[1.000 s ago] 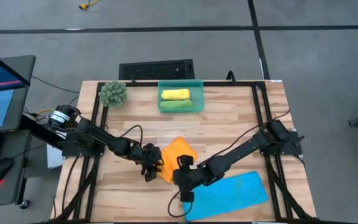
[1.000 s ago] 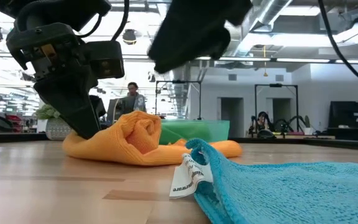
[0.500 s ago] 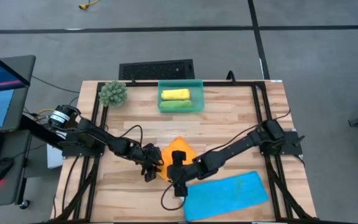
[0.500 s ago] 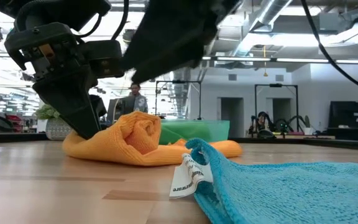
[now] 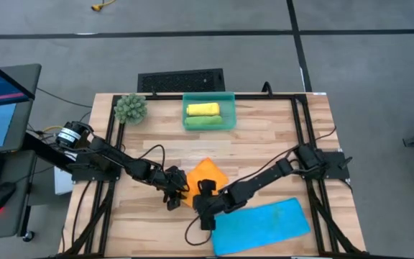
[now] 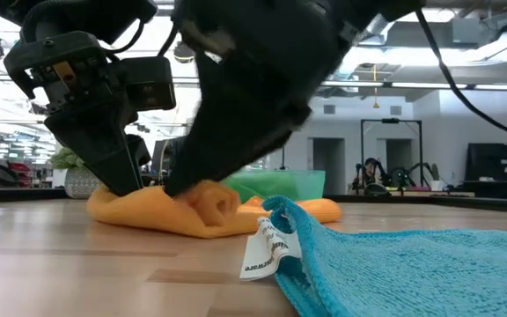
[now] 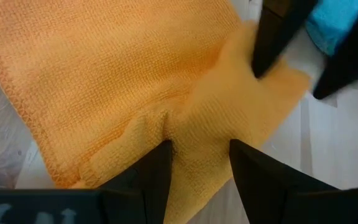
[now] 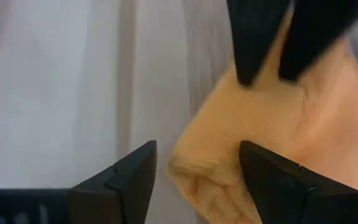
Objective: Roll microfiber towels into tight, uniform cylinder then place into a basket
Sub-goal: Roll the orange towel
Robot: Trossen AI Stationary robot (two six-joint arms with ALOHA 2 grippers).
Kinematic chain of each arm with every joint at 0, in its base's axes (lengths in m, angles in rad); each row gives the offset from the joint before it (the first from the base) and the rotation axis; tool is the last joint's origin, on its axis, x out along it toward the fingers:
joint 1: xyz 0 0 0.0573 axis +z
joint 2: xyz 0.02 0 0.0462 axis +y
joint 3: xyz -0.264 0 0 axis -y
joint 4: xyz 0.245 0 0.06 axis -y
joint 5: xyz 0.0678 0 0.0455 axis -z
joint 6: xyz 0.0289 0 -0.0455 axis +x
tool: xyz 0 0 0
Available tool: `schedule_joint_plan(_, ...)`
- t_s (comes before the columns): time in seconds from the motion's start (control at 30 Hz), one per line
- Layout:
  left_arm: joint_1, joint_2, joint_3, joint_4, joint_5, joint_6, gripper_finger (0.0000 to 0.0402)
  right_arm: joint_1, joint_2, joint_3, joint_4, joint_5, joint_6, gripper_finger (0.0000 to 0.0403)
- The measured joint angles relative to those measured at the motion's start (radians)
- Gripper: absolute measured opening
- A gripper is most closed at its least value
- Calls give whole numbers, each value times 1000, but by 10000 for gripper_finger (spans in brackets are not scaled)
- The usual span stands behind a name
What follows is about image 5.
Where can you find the black desk caster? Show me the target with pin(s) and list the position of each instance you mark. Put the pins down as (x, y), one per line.
(28, 236)

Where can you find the white box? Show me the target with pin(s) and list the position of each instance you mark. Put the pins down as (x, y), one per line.
(61, 183)

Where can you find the blue microfiber towel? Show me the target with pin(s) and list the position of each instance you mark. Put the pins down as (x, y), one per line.
(264, 226)

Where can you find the black perforated panel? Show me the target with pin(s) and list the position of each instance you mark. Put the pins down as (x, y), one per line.
(178, 81)

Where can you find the black table clamp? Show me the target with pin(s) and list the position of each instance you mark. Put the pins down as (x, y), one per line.
(266, 83)

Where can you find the black aluminium table frame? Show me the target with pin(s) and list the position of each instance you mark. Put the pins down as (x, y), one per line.
(282, 97)

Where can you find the black desk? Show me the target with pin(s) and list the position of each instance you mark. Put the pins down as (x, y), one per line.
(23, 82)

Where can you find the green microfiber towel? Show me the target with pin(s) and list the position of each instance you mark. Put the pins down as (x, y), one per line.
(203, 121)

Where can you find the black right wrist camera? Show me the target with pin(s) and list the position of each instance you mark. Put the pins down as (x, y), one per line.
(207, 186)

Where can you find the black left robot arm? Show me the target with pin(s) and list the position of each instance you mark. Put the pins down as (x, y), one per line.
(117, 158)

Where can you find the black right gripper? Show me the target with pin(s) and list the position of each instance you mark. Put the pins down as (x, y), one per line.
(210, 205)

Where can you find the orange microfiber towel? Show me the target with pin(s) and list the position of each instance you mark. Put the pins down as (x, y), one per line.
(207, 171)

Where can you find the yellow microfiber towel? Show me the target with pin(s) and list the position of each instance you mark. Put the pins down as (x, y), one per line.
(203, 109)

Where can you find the artificial plant in patterned pot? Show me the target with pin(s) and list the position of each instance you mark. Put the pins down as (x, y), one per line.
(131, 108)

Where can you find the black computer mouse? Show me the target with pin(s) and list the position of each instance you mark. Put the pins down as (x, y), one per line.
(0, 196)

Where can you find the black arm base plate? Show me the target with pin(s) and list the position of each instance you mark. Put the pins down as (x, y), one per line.
(85, 176)
(336, 169)

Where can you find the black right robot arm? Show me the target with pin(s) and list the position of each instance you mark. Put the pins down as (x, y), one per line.
(261, 180)

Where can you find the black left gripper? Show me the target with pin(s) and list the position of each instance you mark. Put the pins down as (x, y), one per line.
(174, 183)

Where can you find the teal translucent plastic basket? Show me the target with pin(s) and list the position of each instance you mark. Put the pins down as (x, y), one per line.
(228, 108)

